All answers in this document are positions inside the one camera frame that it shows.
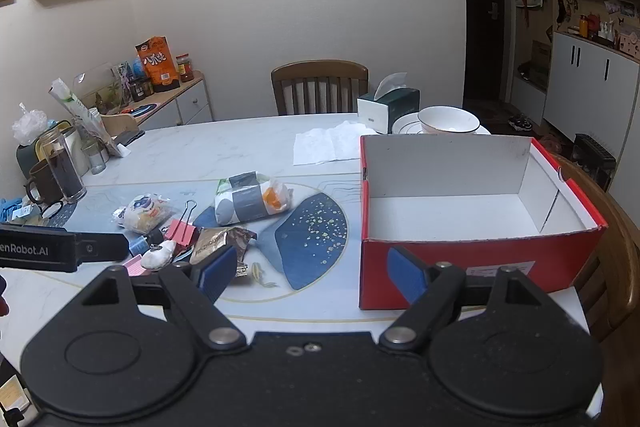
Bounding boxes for black floor heater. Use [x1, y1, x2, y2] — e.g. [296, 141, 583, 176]
[570, 133, 617, 192]

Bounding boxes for orange snack bag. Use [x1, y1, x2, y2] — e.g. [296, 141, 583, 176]
[136, 36, 180, 92]

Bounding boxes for wooden chair far side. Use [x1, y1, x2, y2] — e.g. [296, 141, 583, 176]
[270, 60, 369, 116]

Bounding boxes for blueberry bread packet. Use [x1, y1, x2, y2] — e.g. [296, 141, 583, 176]
[113, 193, 175, 234]

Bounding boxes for white plush keychain toy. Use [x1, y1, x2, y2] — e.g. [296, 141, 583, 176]
[141, 241, 176, 271]

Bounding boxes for white sideboard cabinet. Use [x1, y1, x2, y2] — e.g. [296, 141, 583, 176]
[122, 70, 214, 131]

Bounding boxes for tissue pack grey band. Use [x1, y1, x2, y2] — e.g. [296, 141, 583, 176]
[214, 171, 293, 227]

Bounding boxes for glass jar dark liquid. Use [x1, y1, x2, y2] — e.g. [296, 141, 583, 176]
[39, 128, 86, 204]

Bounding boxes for red cardboard shoe box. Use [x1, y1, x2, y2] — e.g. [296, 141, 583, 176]
[359, 134, 608, 310]

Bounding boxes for pink binder clip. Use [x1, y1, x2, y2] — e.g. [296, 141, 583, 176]
[164, 199, 198, 247]

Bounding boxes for dark mug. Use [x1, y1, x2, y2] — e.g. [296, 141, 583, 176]
[24, 159, 63, 206]

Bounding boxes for green white tissue box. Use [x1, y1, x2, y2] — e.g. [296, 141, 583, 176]
[357, 72, 420, 134]

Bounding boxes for white wall cabinets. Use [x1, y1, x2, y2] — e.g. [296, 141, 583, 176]
[544, 0, 639, 156]

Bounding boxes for wooden chair right side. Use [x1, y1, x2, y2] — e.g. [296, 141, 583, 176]
[551, 152, 640, 343]

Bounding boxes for white bowl black rim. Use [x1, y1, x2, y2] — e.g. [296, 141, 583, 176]
[418, 106, 480, 134]

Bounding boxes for silver foil snack bag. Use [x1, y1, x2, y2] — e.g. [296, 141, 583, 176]
[189, 227, 257, 277]

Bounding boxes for wooden chair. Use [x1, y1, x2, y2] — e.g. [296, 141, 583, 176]
[270, 60, 369, 116]
[551, 152, 640, 343]

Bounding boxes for pink ridged eraser block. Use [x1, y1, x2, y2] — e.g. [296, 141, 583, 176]
[122, 255, 148, 277]

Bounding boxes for red jar on sideboard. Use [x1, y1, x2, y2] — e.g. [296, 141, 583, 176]
[176, 53, 194, 82]

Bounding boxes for white paper napkins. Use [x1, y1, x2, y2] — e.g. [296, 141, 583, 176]
[293, 120, 376, 166]

